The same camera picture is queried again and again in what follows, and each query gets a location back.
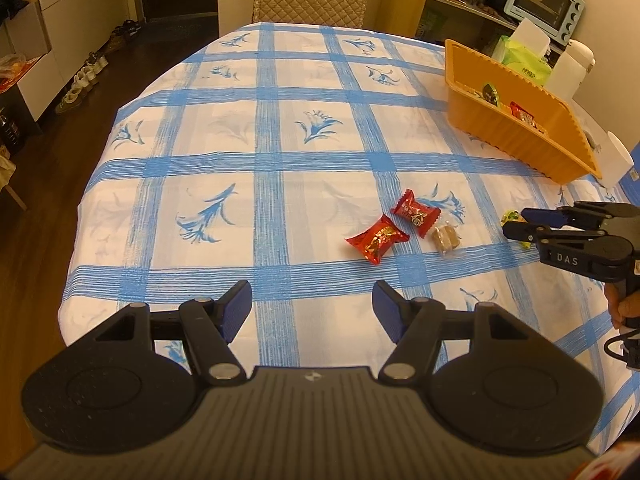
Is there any brown candy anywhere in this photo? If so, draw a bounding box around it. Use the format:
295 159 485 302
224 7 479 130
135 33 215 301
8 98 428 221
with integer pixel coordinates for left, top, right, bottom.
431 222 463 256

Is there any plastic bag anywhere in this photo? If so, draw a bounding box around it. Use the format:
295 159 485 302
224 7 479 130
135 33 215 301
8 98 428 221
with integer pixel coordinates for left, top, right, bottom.
0 52 38 92

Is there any blue checked tablecloth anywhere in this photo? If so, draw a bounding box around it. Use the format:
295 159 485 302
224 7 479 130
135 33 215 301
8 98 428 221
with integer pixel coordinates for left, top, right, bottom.
57 22 640 456

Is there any row of shoes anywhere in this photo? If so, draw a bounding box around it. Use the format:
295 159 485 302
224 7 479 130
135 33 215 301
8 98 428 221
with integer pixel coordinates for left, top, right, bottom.
54 19 142 115

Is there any white cup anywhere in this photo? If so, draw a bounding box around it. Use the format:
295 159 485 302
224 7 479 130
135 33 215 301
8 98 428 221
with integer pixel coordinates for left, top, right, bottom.
597 131 635 188

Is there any white thermos bottle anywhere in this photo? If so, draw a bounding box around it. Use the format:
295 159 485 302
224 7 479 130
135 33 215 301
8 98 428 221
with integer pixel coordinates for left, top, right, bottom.
545 39 596 103

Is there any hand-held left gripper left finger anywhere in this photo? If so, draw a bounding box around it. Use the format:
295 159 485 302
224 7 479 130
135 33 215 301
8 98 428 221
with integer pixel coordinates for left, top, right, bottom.
92 280 251 387

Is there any red candy packet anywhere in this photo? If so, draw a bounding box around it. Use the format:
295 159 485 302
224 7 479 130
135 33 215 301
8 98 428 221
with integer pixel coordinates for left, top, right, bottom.
390 189 443 236
346 214 411 265

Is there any person's right hand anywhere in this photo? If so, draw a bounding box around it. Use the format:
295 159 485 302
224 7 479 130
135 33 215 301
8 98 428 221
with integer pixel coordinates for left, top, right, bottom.
605 280 640 331

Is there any wooden shelf unit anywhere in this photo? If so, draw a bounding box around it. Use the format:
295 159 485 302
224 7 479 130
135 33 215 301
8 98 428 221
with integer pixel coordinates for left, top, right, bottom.
412 0 566 61

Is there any orange plastic tray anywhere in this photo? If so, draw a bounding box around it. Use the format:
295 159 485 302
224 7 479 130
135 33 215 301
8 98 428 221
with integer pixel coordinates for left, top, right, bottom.
444 38 603 184

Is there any green tissue box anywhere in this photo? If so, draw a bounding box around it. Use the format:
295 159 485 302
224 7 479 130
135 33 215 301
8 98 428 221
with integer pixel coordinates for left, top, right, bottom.
492 18 553 86

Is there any black cable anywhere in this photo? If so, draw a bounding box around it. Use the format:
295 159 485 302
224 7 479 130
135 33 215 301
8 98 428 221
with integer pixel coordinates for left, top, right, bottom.
604 327 640 372

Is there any green yellow candy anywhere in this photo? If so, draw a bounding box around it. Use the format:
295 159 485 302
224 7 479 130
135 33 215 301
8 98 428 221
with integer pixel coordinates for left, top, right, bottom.
501 209 532 250

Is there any orange printed cloth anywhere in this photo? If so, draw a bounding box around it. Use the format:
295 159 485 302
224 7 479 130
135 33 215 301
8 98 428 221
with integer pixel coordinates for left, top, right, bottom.
575 440 640 480

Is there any dark bottle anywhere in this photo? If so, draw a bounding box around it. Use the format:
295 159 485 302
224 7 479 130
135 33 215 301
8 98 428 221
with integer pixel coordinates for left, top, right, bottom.
0 107 23 156

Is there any red snack packet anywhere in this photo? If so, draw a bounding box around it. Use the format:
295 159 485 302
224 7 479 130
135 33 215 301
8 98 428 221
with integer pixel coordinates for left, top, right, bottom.
509 101 547 133

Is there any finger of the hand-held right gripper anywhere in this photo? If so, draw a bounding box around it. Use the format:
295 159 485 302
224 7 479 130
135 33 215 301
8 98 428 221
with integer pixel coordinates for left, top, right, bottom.
520 202 618 226
502 221 551 246

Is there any white cabinet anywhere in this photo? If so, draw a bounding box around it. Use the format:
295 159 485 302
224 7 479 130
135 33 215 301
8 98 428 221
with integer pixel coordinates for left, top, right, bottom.
17 0 143 122

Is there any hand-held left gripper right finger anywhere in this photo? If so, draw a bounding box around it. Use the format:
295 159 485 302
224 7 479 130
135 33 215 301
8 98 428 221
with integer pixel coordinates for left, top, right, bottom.
372 280 536 387

